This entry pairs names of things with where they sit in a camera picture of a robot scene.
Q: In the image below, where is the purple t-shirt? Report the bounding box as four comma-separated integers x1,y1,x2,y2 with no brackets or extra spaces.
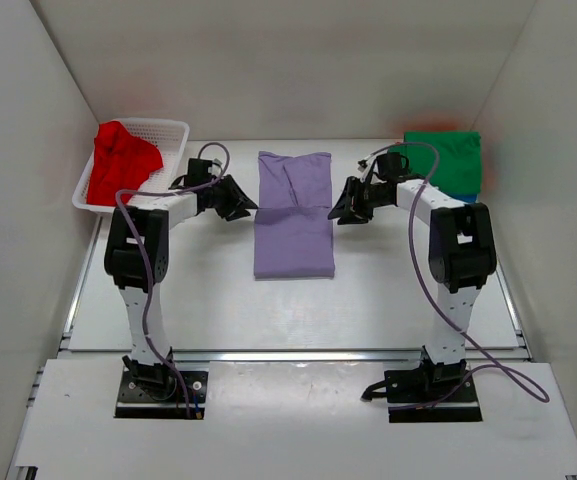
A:
253,151,335,280

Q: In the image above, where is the red t-shirt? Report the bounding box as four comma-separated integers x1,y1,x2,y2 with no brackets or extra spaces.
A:
87,121,163,207

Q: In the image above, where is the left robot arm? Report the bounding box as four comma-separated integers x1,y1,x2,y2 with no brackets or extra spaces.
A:
104,158,257,398

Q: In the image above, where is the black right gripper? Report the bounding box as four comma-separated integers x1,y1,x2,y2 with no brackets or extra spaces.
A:
328,178,390,226

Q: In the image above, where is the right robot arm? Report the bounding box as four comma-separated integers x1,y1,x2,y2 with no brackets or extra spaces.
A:
328,151,497,401

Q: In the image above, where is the blue folded t-shirt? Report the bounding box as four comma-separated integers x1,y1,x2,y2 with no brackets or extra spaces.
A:
450,194,478,203

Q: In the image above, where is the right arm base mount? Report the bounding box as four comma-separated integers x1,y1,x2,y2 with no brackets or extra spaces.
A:
361,357,483,424

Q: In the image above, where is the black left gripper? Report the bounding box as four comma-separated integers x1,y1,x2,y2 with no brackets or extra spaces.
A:
206,175,258,223

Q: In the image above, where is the green folded t-shirt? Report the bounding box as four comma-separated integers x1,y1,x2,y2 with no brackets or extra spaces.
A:
388,131,483,196

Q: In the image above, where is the white plastic basket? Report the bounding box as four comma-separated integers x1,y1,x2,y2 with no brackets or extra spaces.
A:
72,117,190,214

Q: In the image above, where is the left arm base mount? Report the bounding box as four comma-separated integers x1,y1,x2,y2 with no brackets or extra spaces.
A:
114,356,209,421

